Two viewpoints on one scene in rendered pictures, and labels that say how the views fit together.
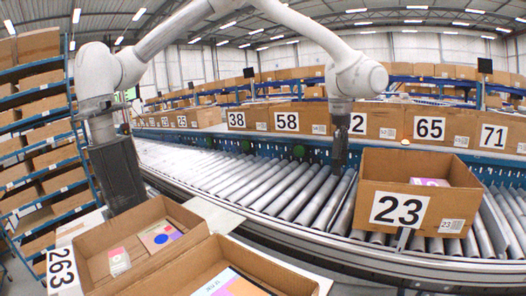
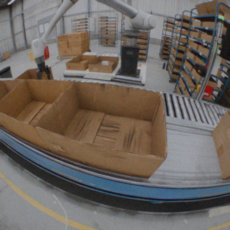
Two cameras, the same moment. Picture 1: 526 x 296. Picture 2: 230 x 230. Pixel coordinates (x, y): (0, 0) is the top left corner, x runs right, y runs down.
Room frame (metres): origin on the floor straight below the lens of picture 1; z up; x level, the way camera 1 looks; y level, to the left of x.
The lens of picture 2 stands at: (1.75, -0.09, 1.30)
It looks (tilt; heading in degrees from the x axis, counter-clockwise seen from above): 43 degrees down; 155
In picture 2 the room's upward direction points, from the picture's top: 2 degrees clockwise
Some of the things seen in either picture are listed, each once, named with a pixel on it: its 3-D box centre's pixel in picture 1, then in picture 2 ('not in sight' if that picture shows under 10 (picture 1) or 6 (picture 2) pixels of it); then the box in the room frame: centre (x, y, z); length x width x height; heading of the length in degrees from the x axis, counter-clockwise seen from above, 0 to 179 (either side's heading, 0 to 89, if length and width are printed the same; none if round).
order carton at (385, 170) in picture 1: (412, 187); (32, 80); (0.45, -0.48, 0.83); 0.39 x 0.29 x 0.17; 58
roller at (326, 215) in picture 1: (338, 195); not in sight; (0.67, -0.29, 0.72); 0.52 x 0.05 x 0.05; 142
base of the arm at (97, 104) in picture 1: (98, 104); (130, 32); (0.61, 0.59, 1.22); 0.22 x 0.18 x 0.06; 63
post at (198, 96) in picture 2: (126, 120); (210, 67); (1.33, 1.03, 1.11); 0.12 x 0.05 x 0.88; 52
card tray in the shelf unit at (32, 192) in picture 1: (20, 195); (194, 67); (0.67, 2.00, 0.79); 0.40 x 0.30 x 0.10; 144
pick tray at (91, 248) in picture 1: (136, 245); (104, 63); (0.37, 0.40, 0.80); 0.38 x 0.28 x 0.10; 143
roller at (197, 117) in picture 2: (169, 156); (197, 117); (1.50, 0.80, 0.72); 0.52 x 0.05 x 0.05; 142
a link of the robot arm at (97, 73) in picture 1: (94, 70); (133, 20); (0.62, 0.61, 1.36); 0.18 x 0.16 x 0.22; 2
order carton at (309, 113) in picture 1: (307, 117); (33, 108); (1.23, -0.30, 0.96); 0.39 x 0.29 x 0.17; 53
